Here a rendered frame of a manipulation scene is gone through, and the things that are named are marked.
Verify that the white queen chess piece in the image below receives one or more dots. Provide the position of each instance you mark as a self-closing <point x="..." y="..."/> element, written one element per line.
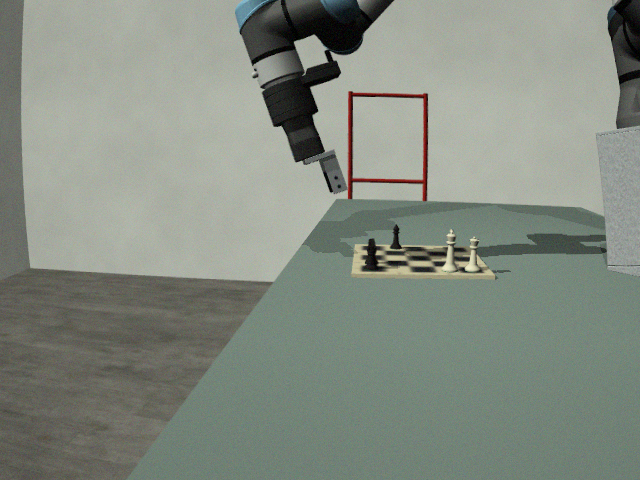
<point x="472" y="266"/>

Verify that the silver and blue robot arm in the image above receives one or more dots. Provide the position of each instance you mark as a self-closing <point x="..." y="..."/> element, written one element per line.
<point x="265" y="32"/>

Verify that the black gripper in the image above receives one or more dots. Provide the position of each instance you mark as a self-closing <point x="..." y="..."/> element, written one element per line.
<point x="290" y="104"/>

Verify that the white chess king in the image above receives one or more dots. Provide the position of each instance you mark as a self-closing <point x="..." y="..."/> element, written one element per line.
<point x="450" y="265"/>

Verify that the black and cream chessboard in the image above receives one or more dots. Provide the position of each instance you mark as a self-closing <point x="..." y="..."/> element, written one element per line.
<point x="416" y="262"/>

